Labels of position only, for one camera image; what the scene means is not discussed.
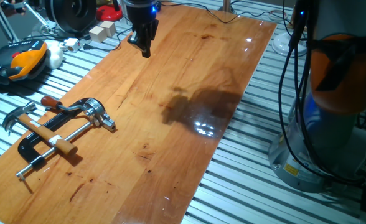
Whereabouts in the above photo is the pale wooden cube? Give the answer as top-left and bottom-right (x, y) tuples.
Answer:
(88, 26), (108, 44)
(99, 20), (117, 38)

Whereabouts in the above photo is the white round stand base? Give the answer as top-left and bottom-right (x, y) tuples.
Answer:
(271, 32), (307, 58)

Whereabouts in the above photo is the orange and black teach pendant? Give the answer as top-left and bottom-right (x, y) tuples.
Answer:
(0, 39), (49, 86)

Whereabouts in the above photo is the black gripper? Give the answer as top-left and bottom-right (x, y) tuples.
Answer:
(123, 0), (159, 58)

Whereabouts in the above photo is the grey tripod pole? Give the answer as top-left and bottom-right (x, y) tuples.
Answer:
(0, 0), (21, 44)

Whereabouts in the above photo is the white plug adapter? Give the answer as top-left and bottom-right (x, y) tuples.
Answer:
(60, 37), (82, 53)

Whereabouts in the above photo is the white rounded lump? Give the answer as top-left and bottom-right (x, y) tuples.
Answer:
(44, 39), (65, 70)

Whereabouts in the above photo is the black C-clamp with screw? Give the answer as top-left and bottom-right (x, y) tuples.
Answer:
(16, 97), (117, 182)

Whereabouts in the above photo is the red round object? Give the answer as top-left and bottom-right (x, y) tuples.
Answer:
(95, 3), (124, 22)

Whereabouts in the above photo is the thin black cable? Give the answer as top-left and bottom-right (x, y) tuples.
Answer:
(161, 1), (291, 24)

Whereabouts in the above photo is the glossy brown wooden board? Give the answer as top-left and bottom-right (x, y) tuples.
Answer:
(0, 4), (277, 224)

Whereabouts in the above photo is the metal stand post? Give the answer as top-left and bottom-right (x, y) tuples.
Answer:
(218, 0), (236, 15)

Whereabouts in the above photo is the black filament spool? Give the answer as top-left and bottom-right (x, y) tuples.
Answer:
(44, 0), (97, 35)

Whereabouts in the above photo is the wooden handled claw hammer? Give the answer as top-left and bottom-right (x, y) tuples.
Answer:
(1, 101), (78, 156)

